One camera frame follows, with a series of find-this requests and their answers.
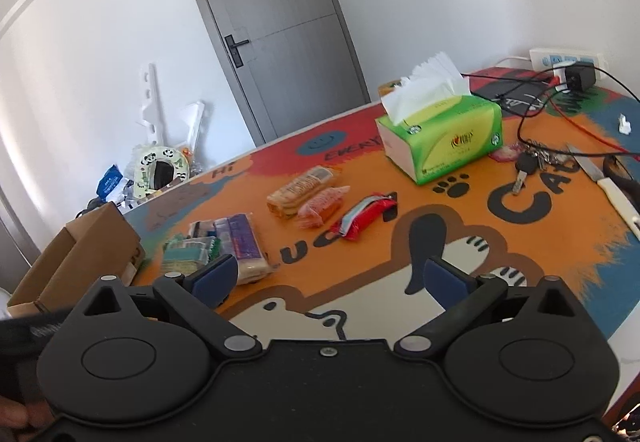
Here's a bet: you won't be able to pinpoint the white tissues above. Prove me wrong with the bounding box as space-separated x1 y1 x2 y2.
380 51 472 125

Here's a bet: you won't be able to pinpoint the blue plastic bag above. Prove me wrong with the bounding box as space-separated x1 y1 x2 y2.
97 165 124 200

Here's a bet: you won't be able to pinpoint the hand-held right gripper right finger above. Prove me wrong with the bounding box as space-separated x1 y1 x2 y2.
394 256 588 358

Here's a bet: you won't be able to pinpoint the white power strip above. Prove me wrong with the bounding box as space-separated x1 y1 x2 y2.
529 47 608 80

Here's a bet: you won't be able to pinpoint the metal key bunch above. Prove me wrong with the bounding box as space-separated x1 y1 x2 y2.
525 139 577 169

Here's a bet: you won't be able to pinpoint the short white foam piece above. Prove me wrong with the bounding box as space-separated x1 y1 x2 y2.
177 101 207 150

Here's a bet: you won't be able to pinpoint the red snack packet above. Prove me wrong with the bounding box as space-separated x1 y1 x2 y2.
330 192 398 240

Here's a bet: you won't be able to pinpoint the green tissue box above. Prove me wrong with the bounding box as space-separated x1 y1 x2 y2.
375 95 503 185

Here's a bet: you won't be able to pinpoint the red cable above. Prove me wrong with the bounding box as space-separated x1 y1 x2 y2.
470 72 640 157

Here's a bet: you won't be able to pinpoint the panda print seat ring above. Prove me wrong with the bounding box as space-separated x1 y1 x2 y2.
131 143 191 200

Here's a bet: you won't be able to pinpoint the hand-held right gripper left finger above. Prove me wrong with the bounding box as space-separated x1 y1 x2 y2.
72 253 263 358

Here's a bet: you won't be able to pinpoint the pink snack packet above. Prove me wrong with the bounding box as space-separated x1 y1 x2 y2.
296 185 351 229

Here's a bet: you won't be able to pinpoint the white handled knife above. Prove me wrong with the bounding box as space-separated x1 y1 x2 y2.
566 143 640 240

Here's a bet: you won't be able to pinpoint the dark brown object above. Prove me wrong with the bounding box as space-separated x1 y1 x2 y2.
602 155 640 212

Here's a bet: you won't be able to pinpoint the black car key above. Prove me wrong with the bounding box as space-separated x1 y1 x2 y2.
511 155 540 197

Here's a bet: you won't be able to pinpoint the pink small packet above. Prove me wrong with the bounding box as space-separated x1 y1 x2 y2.
490 145 521 164

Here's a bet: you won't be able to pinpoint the grey door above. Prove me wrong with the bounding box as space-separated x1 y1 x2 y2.
172 0 372 147

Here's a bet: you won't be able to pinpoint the orange cracker packet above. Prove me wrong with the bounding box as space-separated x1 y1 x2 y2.
266 165 335 219

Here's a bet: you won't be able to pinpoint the black charger adapter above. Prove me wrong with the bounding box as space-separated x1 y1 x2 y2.
564 62 597 92

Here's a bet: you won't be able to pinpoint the black door handle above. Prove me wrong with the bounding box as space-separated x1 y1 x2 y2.
225 35 250 68

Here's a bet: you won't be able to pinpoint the cardboard box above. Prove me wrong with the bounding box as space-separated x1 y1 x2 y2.
7 202 147 318

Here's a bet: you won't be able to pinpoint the bright green snack packet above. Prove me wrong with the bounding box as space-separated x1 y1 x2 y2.
162 235 221 275

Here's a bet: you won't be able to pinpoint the person's left hand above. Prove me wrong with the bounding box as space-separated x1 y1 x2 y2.
0 394 53 430

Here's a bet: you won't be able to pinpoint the colourful cartoon table mat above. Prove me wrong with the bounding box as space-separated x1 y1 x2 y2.
122 66 640 363

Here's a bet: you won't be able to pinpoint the small clear snack packet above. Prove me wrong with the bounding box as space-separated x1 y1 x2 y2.
189 218 231 243

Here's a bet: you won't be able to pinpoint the purple label snack bag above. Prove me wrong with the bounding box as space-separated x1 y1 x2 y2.
227 213 273 285

